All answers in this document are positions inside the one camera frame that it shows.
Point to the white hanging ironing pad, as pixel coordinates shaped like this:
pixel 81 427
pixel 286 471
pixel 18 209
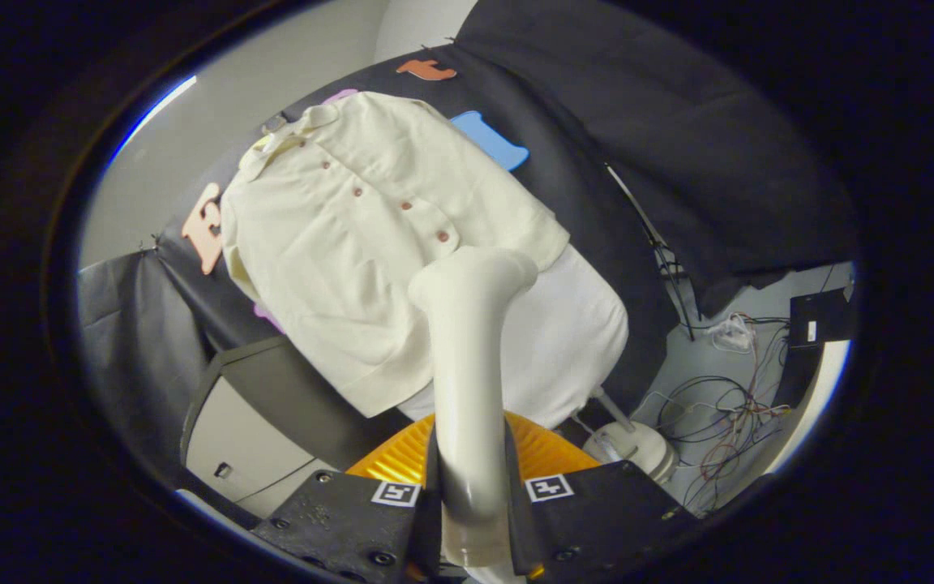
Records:
pixel 572 341

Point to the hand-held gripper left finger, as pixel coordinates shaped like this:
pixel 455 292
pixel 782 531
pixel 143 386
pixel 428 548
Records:
pixel 337 519

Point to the cream button shirt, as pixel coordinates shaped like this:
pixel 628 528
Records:
pixel 337 268

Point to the grey cabinet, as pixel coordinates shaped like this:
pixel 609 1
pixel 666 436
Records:
pixel 272 389

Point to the white garment steamer head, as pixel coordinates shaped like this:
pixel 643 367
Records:
pixel 467 365

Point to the black backdrop cloth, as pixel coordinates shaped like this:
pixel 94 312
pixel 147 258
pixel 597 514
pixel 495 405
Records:
pixel 718 162

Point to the white power adapter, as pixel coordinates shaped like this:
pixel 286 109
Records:
pixel 733 334

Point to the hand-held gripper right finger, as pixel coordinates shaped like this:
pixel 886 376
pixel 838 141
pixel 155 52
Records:
pixel 597 519

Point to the black box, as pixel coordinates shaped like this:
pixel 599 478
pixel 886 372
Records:
pixel 820 312

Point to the black backdrop stand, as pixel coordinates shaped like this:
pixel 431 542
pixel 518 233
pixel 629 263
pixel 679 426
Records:
pixel 661 259

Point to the white garment steamer base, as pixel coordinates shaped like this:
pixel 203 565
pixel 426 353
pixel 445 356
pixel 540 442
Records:
pixel 637 450

